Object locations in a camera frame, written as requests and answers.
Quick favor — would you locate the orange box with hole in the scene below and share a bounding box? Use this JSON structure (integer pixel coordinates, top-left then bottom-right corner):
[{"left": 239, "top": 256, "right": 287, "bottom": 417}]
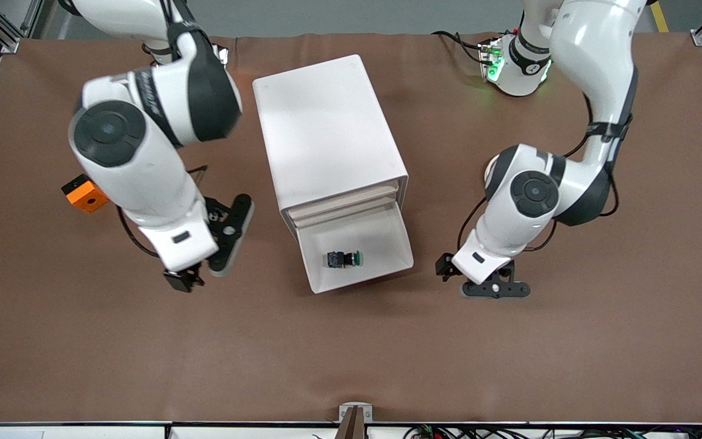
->
[{"left": 61, "top": 174, "right": 111, "bottom": 214}]

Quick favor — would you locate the brown table mat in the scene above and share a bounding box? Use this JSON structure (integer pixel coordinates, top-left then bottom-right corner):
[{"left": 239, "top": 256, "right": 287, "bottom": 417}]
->
[{"left": 0, "top": 32, "right": 702, "bottom": 425}]

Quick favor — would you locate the green push button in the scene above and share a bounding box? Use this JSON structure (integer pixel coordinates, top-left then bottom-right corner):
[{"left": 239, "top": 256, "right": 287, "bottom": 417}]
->
[{"left": 327, "top": 249, "right": 364, "bottom": 269}]

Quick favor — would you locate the black base cable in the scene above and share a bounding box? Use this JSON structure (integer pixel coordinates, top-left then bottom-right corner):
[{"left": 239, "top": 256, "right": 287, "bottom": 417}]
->
[{"left": 432, "top": 29, "right": 487, "bottom": 66}]

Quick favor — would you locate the white plastic drawer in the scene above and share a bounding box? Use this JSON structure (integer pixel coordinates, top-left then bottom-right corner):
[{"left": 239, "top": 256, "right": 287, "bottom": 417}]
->
[
  {"left": 287, "top": 180, "right": 401, "bottom": 215},
  {"left": 292, "top": 194, "right": 399, "bottom": 225},
  {"left": 295, "top": 201, "right": 415, "bottom": 295}
]

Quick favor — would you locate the grey aluminium camera post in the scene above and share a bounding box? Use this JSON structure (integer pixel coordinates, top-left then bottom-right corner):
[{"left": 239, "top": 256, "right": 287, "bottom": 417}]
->
[{"left": 334, "top": 402, "right": 374, "bottom": 439}]

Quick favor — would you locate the white drawer cabinet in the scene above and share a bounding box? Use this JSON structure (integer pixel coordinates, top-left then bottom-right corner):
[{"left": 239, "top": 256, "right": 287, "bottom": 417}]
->
[{"left": 252, "top": 54, "right": 410, "bottom": 227}]

